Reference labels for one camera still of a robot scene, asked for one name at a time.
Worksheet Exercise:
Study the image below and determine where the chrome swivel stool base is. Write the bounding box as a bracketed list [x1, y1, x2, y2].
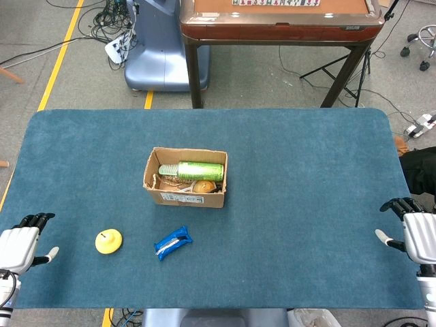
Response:
[400, 24, 436, 72]

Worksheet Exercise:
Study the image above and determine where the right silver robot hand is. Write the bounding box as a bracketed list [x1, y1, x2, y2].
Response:
[375, 198, 436, 265]

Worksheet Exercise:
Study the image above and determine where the blue-grey robot torso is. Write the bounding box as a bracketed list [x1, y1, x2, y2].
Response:
[141, 308, 290, 327]

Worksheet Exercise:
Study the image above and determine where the long black floor cable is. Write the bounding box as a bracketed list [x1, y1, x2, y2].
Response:
[0, 35, 103, 66]

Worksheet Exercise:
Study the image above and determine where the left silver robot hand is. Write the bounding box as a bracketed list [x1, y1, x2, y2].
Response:
[0, 213, 60, 275]

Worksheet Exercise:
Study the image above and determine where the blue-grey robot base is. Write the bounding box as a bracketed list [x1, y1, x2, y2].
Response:
[123, 0, 211, 92]

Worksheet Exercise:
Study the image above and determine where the white plastic bag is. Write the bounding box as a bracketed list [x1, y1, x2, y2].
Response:
[287, 308, 338, 327]

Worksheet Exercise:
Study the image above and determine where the light green comb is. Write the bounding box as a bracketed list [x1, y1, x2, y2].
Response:
[158, 163, 180, 176]

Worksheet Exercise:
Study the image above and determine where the brown bread bun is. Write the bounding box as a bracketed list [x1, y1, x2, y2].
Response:
[193, 181, 216, 194]

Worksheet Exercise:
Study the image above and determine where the cardboard box with label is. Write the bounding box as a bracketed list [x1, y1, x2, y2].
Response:
[142, 146, 228, 209]

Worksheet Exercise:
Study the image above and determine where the black clothing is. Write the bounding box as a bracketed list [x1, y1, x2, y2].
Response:
[399, 146, 436, 205]

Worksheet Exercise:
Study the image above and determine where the yellow pear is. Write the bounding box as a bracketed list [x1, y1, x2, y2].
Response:
[95, 229, 123, 255]

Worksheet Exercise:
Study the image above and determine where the light wooden leg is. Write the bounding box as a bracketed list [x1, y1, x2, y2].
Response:
[0, 66, 25, 84]

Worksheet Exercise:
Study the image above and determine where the white power strip with plugs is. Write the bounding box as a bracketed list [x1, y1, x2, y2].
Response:
[104, 32, 132, 65]

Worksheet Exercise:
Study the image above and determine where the green drink can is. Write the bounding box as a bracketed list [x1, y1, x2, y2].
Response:
[177, 161, 225, 182]

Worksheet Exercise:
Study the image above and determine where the black tripod stand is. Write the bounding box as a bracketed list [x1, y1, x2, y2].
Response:
[299, 0, 400, 108]

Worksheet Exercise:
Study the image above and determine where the teal table mat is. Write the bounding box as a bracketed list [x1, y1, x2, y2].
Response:
[0, 108, 435, 310]

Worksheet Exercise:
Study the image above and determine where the brown mahjong table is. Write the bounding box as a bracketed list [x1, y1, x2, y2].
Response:
[179, 0, 386, 109]

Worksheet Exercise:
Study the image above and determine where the face-up mahjong tile row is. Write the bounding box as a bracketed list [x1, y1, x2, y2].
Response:
[232, 0, 321, 7]

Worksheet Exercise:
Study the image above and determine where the black cable tangle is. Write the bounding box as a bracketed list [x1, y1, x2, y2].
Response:
[78, 0, 139, 47]

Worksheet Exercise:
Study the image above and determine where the blue packet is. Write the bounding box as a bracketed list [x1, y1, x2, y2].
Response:
[153, 225, 193, 262]

